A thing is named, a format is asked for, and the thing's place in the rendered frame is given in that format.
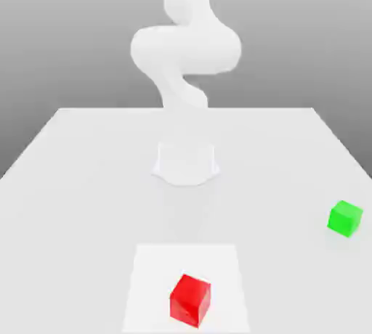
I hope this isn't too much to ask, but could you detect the small green cube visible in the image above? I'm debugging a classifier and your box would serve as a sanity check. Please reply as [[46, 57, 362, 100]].
[[327, 200, 365, 238]]

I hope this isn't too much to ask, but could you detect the small red cube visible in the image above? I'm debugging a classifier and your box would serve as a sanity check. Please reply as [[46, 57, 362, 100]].
[[169, 273, 212, 329]]

